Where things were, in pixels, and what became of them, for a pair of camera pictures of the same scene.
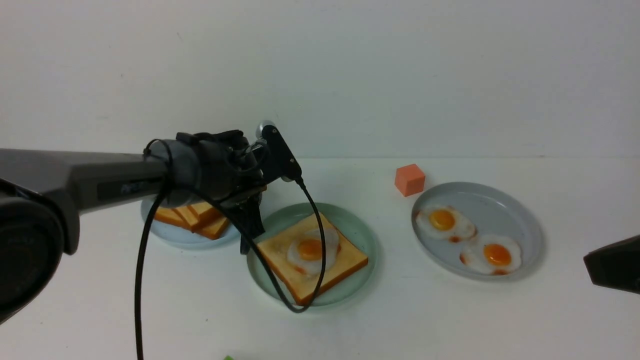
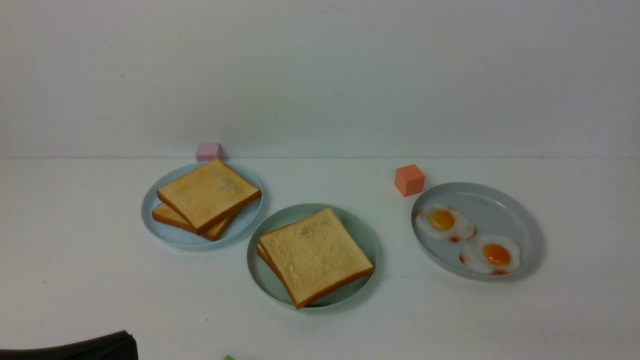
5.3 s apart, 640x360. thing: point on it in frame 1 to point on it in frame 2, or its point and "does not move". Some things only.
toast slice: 209,219 to 314,257
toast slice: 168,215 does not move
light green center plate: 279,220 does not move
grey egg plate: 493,211 does not move
